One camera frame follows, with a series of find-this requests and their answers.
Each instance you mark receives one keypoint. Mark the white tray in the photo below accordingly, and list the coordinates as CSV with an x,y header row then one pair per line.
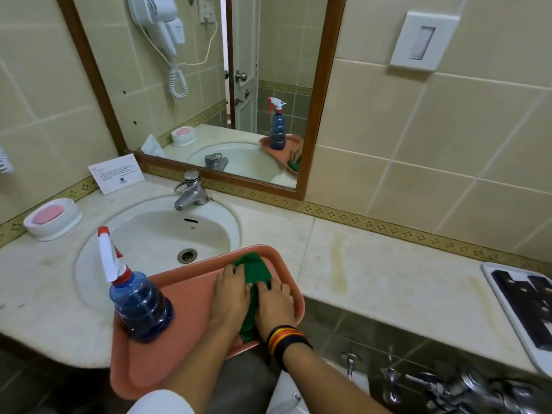
x,y
502,306

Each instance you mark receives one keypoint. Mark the white soap dish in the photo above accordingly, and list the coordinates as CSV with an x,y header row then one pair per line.
x,y
54,226

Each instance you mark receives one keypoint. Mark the chrome flush valve pipes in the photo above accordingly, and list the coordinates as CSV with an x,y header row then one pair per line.
x,y
453,390

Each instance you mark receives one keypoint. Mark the white sink basin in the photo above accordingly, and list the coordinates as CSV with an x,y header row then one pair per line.
x,y
151,237

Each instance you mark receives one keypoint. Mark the chrome faucet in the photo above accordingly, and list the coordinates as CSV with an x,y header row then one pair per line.
x,y
191,193

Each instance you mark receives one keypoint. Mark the small chrome angle valve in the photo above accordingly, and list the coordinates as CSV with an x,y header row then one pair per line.
x,y
350,364

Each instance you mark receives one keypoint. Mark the wood framed mirror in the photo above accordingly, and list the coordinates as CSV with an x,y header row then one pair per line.
x,y
321,81

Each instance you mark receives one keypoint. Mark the green cleaning cloth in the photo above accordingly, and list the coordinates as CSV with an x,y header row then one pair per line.
x,y
255,271

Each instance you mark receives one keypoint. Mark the person's right forearm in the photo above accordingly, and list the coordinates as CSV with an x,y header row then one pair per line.
x,y
327,383

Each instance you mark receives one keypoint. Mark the white flush plate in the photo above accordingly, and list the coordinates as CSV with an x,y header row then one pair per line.
x,y
425,40

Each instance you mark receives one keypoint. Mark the black wristband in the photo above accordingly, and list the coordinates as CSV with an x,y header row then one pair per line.
x,y
293,347

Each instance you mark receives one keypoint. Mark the pink plastic tray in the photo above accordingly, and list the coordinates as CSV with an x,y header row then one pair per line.
x,y
189,297

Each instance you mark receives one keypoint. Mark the person's left forearm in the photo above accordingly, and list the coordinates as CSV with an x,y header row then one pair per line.
x,y
202,366

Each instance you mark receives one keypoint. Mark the person's right hand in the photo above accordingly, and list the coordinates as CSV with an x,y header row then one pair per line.
x,y
277,312

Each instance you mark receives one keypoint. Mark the pink soap bar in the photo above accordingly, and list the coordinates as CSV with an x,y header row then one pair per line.
x,y
47,214

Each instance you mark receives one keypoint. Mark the white notice card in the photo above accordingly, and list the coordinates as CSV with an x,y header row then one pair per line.
x,y
116,173

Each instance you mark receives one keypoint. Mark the person's left fingers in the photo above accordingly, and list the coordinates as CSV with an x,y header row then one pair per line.
x,y
233,272

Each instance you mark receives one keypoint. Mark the chrome sink drain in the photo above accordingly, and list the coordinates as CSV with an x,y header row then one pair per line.
x,y
187,256

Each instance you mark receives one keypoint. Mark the person's left hand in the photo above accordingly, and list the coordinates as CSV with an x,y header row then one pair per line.
x,y
230,299

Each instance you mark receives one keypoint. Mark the white toilet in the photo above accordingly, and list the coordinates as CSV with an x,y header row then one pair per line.
x,y
297,392

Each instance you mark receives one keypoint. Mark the person's right fingers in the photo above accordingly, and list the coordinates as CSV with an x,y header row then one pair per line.
x,y
278,286

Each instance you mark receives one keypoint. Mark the blue spray bottle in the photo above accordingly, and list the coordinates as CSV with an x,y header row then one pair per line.
x,y
140,303

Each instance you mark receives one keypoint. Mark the black packets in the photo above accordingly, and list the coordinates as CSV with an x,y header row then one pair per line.
x,y
530,306

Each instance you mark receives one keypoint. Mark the white towel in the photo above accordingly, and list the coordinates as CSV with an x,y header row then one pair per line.
x,y
4,161

